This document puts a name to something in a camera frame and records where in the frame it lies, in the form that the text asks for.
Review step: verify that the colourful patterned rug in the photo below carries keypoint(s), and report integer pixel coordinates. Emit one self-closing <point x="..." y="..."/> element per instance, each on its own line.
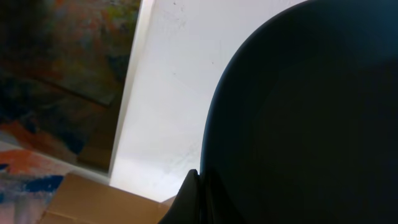
<point x="63" y="70"/>

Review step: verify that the brown cardboard box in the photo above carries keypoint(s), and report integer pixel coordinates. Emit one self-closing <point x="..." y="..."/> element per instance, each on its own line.
<point x="83" y="201"/>

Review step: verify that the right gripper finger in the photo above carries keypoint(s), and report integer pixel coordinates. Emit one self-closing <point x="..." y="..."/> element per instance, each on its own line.
<point x="185" y="208"/>

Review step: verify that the dark blue bowl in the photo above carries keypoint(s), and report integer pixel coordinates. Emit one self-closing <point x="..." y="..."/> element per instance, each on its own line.
<point x="303" y="124"/>

